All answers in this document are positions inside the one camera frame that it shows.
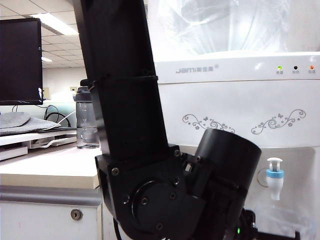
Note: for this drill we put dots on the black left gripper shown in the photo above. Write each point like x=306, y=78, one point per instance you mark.
x=275, y=236

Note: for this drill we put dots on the blue cold water tap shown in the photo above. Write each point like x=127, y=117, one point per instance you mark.
x=274, y=180

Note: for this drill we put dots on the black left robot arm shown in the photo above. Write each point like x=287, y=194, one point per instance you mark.
x=125, y=100

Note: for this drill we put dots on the white floor water dispenser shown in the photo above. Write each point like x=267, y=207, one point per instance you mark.
x=225, y=100

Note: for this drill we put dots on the bagged clear water jug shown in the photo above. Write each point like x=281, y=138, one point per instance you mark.
x=212, y=30

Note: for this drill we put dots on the white desk cabinet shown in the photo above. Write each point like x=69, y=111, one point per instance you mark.
x=37, y=220

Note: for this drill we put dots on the round metal cabinet lock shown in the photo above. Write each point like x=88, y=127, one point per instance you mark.
x=76, y=214

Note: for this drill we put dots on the dark grey sport bottle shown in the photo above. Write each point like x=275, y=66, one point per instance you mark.
x=85, y=117

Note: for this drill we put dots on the black office chair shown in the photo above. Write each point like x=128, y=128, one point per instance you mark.
x=83, y=82

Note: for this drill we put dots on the grey felt cloth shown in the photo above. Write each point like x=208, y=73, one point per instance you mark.
x=22, y=123

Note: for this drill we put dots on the white monitor riser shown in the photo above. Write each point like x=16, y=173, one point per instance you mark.
x=15, y=140

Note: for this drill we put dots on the fluorescent ceiling light panel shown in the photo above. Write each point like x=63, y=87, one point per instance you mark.
x=55, y=23
x=46, y=59

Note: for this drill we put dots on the black computer monitor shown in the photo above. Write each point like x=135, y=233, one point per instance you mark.
x=20, y=62

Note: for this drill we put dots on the wall switch plate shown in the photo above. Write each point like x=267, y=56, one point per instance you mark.
x=72, y=88

